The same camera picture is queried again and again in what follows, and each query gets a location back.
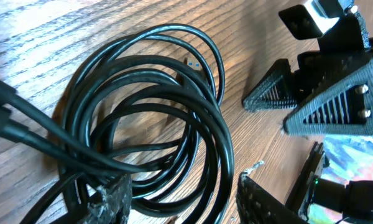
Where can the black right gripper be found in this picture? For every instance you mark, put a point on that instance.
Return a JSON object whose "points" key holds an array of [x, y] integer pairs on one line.
{"points": [[334, 85]]}

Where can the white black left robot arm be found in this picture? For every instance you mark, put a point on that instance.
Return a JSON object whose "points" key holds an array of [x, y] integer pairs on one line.
{"points": [[354, 200]]}

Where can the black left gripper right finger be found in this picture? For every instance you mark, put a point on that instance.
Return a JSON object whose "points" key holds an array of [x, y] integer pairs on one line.
{"points": [[256, 206]]}

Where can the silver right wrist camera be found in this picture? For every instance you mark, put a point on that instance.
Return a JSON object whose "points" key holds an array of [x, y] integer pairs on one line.
{"points": [[314, 18]]}

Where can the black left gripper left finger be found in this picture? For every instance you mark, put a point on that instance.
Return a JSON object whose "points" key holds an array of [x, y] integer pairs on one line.
{"points": [[111, 204]]}

